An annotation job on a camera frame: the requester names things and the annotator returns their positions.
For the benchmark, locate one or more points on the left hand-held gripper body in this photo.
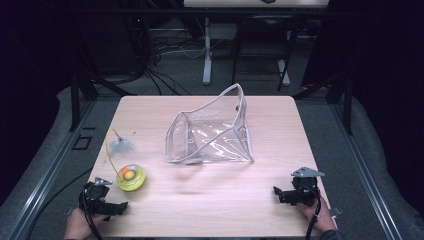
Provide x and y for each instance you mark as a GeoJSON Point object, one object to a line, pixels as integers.
{"type": "Point", "coordinates": [94, 193]}

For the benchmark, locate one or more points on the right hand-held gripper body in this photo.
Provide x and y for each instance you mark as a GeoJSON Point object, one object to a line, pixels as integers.
{"type": "Point", "coordinates": [305, 188]}

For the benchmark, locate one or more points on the yellow cat toy with feather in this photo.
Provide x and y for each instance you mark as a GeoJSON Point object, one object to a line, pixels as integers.
{"type": "Point", "coordinates": [132, 182]}

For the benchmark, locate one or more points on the clear plastic bag grey trim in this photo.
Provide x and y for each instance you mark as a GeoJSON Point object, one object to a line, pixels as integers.
{"type": "Point", "coordinates": [213, 141]}

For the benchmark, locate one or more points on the person's left hand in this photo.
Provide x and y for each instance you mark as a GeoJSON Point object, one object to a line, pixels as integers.
{"type": "Point", "coordinates": [77, 225]}

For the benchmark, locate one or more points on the black metal stand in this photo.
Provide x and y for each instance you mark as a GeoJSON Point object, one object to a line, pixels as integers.
{"type": "Point", "coordinates": [75, 100]}
{"type": "Point", "coordinates": [347, 103]}

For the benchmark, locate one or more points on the white desk leg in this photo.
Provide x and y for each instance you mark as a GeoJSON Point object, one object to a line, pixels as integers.
{"type": "Point", "coordinates": [207, 53]}
{"type": "Point", "coordinates": [284, 70]}

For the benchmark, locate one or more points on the black chair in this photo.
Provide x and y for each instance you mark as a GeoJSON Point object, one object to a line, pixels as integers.
{"type": "Point", "coordinates": [263, 36]}

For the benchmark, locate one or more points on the silver table bracket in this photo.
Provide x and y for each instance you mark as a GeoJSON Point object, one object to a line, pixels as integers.
{"type": "Point", "coordinates": [336, 211]}

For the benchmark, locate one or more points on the aluminium rail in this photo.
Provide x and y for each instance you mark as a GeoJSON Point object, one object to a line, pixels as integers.
{"type": "Point", "coordinates": [366, 180]}
{"type": "Point", "coordinates": [46, 180]}

